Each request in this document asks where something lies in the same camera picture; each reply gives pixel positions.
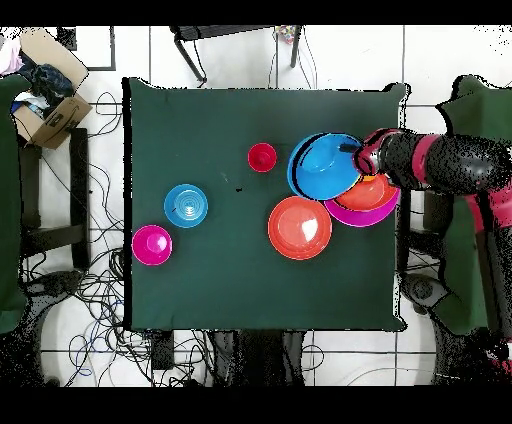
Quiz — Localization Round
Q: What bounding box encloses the large blue bowl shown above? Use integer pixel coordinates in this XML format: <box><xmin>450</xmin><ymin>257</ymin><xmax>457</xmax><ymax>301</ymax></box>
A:
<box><xmin>286</xmin><ymin>131</ymin><xmax>366</xmax><ymax>202</ymax></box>

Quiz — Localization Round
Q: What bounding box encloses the orange-red bowl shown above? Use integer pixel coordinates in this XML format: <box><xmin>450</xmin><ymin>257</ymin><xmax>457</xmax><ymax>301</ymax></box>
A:
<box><xmin>334</xmin><ymin>172</ymin><xmax>400</xmax><ymax>213</ymax></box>
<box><xmin>267</xmin><ymin>195</ymin><xmax>334</xmax><ymax>262</ymax></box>

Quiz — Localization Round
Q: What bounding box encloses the large pink bowl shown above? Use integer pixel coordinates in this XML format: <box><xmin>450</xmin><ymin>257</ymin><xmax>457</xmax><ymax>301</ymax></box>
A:
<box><xmin>323</xmin><ymin>186</ymin><xmax>402</xmax><ymax>229</ymax></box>

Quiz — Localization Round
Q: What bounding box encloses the red cup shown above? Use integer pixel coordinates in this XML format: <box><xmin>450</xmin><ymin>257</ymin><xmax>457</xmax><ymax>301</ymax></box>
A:
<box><xmin>247</xmin><ymin>142</ymin><xmax>278</xmax><ymax>174</ymax></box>

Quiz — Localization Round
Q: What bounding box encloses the green cloth covered table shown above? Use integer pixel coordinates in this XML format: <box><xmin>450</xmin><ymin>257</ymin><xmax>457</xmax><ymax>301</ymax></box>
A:
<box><xmin>0</xmin><ymin>73</ymin><xmax>31</xmax><ymax>335</ymax></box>
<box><xmin>422</xmin><ymin>74</ymin><xmax>512</xmax><ymax>337</ymax></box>

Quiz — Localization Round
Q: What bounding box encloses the colourful small objects pile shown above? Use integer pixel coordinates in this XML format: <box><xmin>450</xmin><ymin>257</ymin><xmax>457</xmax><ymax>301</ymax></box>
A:
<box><xmin>274</xmin><ymin>25</ymin><xmax>297</xmax><ymax>45</ymax></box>

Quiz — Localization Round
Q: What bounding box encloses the small blue bowl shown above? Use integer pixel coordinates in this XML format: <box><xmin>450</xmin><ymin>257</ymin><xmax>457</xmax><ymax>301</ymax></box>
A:
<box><xmin>163</xmin><ymin>183</ymin><xmax>209</xmax><ymax>229</ymax></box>

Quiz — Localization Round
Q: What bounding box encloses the dark green tablecloth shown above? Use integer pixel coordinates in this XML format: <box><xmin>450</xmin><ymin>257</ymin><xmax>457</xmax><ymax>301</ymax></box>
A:
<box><xmin>122</xmin><ymin>76</ymin><xmax>408</xmax><ymax>332</ymax></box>

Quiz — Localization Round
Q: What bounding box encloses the small magenta bowl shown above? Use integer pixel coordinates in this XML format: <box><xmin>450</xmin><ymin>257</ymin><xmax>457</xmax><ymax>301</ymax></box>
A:
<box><xmin>131</xmin><ymin>224</ymin><xmax>174</xmax><ymax>267</ymax></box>

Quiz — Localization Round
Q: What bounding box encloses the black rectangular box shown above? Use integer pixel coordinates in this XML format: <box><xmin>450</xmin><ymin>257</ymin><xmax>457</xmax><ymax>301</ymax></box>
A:
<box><xmin>151</xmin><ymin>331</ymin><xmax>175</xmax><ymax>371</ymax></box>

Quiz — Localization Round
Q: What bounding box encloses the cardboard box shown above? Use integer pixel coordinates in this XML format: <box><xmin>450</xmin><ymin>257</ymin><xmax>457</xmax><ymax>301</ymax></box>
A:
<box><xmin>12</xmin><ymin>26</ymin><xmax>94</xmax><ymax>150</ymax></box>

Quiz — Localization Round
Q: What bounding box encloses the dark blue cloth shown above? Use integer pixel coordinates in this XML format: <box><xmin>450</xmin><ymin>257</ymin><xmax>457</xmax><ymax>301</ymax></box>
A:
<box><xmin>17</xmin><ymin>55</ymin><xmax>75</xmax><ymax>117</ymax></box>

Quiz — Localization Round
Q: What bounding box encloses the black pedestal leg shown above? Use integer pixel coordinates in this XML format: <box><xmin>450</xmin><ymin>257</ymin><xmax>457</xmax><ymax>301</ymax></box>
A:
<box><xmin>399</xmin><ymin>271</ymin><xmax>451</xmax><ymax>317</ymax></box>
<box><xmin>21</xmin><ymin>269</ymin><xmax>87</xmax><ymax>311</ymax></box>

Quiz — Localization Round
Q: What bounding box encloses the black stool frame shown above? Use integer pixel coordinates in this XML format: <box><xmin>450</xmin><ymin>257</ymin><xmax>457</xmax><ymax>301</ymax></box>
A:
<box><xmin>169</xmin><ymin>25</ymin><xmax>303</xmax><ymax>86</ymax></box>

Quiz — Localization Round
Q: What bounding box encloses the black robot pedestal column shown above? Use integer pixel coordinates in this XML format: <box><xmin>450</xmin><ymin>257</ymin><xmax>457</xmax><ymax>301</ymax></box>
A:
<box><xmin>207</xmin><ymin>329</ymin><xmax>309</xmax><ymax>387</ymax></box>

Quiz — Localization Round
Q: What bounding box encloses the tangle of black cables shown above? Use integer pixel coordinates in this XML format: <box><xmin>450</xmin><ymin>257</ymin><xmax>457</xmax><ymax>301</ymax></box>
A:
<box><xmin>39</xmin><ymin>91</ymin><xmax>213</xmax><ymax>387</ymax></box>

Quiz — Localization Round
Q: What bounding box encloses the black bench frame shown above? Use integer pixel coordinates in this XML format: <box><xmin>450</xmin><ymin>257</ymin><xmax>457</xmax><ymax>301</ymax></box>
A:
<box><xmin>17</xmin><ymin>127</ymin><xmax>91</xmax><ymax>271</ymax></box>

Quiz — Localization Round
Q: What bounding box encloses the blue cable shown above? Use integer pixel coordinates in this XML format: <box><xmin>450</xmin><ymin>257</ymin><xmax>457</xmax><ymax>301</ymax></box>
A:
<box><xmin>67</xmin><ymin>299</ymin><xmax>125</xmax><ymax>379</ymax></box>

